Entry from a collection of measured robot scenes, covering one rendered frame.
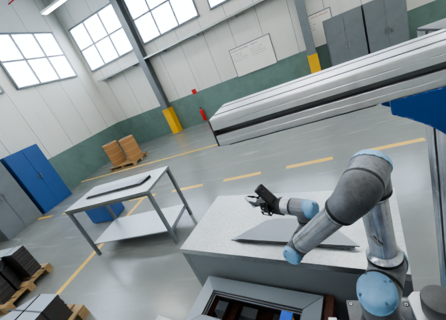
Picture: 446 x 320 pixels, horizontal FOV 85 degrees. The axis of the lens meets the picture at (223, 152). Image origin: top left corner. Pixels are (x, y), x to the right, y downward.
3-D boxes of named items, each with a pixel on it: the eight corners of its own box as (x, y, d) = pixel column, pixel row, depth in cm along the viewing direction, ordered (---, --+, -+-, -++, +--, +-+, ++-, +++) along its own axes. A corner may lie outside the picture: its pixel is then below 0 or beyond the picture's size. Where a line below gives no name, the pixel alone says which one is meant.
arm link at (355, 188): (385, 214, 58) (298, 272, 94) (393, 187, 65) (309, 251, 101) (341, 184, 62) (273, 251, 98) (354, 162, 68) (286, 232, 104)
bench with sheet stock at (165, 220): (97, 255, 406) (62, 210, 373) (121, 226, 468) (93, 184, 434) (178, 243, 353) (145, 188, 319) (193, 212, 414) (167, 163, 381)
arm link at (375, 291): (357, 320, 84) (350, 294, 80) (367, 287, 92) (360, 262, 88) (399, 338, 76) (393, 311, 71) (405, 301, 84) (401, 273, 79)
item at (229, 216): (182, 252, 172) (180, 248, 170) (219, 199, 217) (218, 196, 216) (411, 281, 100) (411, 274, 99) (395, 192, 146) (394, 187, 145)
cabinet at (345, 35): (337, 83, 785) (323, 20, 719) (334, 81, 826) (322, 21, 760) (371, 73, 746) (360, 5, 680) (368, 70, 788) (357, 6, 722)
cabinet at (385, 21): (373, 72, 744) (362, 4, 678) (370, 70, 786) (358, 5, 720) (413, 60, 705) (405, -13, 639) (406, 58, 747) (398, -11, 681)
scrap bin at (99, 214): (93, 224, 529) (78, 203, 510) (107, 211, 565) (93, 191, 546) (113, 221, 505) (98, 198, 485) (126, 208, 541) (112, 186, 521)
